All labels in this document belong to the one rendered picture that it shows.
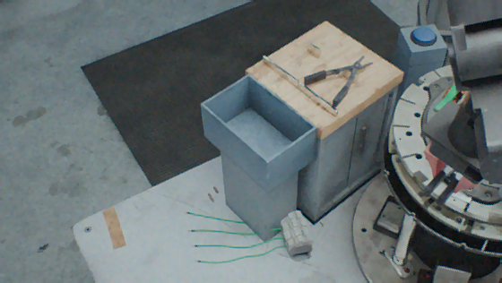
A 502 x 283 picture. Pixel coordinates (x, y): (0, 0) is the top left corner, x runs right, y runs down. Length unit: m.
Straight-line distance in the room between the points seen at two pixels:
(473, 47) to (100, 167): 1.91
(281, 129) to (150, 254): 0.35
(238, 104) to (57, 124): 1.53
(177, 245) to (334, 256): 0.30
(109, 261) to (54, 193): 1.15
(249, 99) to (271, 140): 0.09
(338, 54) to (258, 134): 0.20
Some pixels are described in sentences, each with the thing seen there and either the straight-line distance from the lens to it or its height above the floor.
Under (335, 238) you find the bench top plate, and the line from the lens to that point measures 1.25.
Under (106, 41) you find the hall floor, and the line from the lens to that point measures 2.90.
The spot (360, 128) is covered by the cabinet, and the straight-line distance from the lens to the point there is 1.16.
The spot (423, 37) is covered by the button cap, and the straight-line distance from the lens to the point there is 1.25.
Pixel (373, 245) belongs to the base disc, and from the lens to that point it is 1.22.
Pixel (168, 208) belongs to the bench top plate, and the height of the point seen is 0.78.
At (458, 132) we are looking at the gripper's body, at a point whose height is 1.29.
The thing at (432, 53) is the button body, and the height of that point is 1.02.
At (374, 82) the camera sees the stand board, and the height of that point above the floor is 1.07.
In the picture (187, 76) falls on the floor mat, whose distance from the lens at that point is 2.65.
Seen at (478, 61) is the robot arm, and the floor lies 1.42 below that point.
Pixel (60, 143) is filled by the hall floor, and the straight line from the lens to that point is 2.53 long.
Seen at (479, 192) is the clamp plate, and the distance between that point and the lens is 0.95.
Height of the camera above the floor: 1.84
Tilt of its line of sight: 50 degrees down
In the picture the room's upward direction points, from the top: 2 degrees counter-clockwise
